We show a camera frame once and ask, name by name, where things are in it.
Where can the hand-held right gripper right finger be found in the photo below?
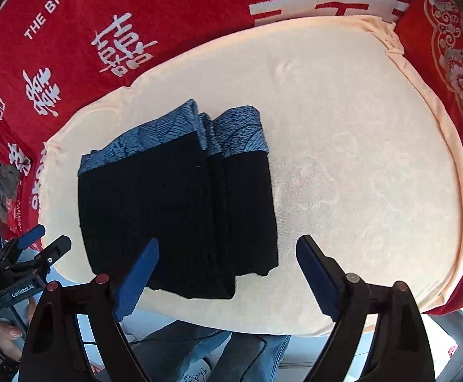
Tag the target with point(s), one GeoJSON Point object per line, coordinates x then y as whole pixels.
{"type": "Point", "coordinates": [315, 278]}

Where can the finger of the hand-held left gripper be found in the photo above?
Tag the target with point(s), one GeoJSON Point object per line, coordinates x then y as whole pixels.
{"type": "Point", "coordinates": [30, 238]}
{"type": "Point", "coordinates": [52, 251]}

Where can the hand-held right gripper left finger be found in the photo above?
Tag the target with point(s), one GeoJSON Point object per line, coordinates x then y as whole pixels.
{"type": "Point", "coordinates": [136, 282]}

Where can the black pants with blue waistband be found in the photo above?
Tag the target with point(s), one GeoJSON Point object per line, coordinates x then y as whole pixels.
{"type": "Point", "coordinates": [168, 215]}

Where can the person's left hand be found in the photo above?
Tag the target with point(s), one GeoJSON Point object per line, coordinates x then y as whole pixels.
{"type": "Point", "coordinates": [8, 336]}

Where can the grey crumpled cloth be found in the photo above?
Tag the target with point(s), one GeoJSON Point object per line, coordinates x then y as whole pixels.
{"type": "Point", "coordinates": [4, 191]}

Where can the person's legs in blue jeans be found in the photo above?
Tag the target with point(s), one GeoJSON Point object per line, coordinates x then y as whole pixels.
{"type": "Point", "coordinates": [215, 354]}

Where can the peach towel mat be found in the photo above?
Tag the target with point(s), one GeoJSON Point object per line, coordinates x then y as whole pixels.
{"type": "Point", "coordinates": [354, 147]}

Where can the red floral cushion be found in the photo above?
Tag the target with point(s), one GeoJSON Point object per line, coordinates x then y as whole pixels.
{"type": "Point", "coordinates": [454, 55]}

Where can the red printed blanket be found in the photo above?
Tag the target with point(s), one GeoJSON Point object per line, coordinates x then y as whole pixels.
{"type": "Point", "coordinates": [156, 8]}

